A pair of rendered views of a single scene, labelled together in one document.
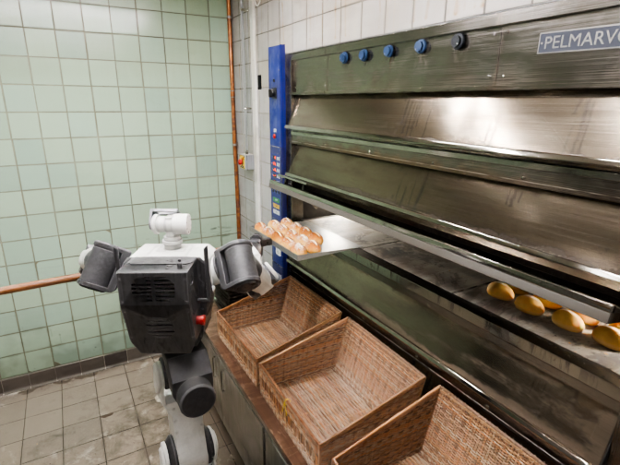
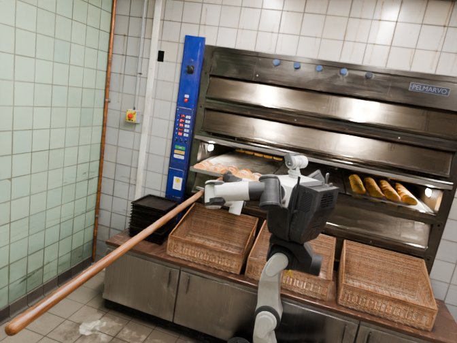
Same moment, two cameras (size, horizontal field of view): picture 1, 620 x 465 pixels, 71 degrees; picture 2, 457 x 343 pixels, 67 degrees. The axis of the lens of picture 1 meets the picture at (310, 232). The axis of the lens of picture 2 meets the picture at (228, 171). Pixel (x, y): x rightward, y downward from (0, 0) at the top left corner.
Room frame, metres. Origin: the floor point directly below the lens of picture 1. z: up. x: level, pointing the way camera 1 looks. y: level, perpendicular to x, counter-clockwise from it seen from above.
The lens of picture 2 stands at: (0.36, 1.93, 1.75)
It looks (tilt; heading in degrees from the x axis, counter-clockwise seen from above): 12 degrees down; 314
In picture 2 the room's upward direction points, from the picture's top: 9 degrees clockwise
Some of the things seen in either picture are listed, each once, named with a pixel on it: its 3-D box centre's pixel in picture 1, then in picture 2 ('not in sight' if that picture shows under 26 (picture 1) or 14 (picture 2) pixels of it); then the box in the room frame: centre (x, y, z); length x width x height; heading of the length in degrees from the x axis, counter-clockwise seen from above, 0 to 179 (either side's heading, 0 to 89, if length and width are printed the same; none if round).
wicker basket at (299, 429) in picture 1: (336, 385); (292, 256); (1.56, -0.11, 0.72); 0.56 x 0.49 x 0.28; 28
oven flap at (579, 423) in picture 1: (388, 304); (302, 206); (1.70, -0.34, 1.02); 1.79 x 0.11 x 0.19; 29
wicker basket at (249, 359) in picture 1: (276, 324); (214, 235); (2.08, 0.18, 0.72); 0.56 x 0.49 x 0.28; 30
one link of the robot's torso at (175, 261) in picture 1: (171, 293); (298, 205); (1.27, 0.44, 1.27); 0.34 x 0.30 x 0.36; 91
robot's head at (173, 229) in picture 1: (172, 227); (296, 164); (1.33, 0.44, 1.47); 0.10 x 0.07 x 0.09; 91
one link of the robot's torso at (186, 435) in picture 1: (184, 412); (273, 286); (1.31, 0.44, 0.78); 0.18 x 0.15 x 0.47; 120
